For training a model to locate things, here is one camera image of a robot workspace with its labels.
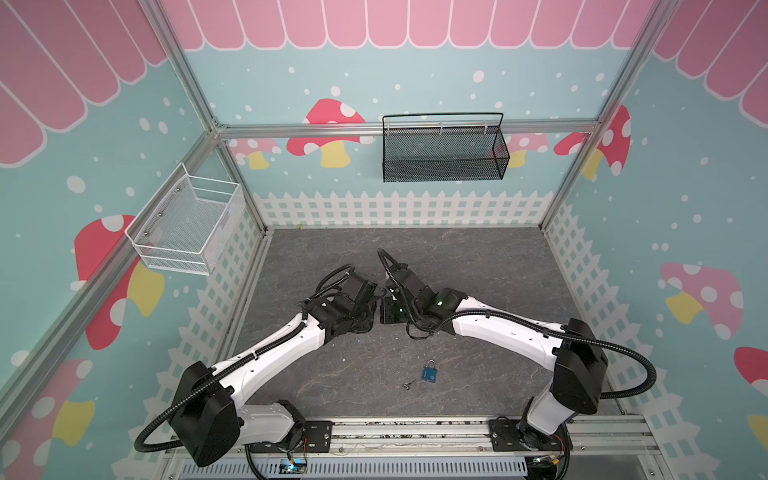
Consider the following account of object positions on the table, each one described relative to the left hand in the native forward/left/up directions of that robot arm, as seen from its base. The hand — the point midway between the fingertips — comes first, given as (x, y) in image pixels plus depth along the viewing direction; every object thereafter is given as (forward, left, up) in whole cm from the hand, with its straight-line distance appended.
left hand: (379, 305), depth 82 cm
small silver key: (-17, -9, -15) cm, 24 cm away
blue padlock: (-13, -15, -14) cm, 24 cm away
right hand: (-2, 0, +2) cm, 3 cm away
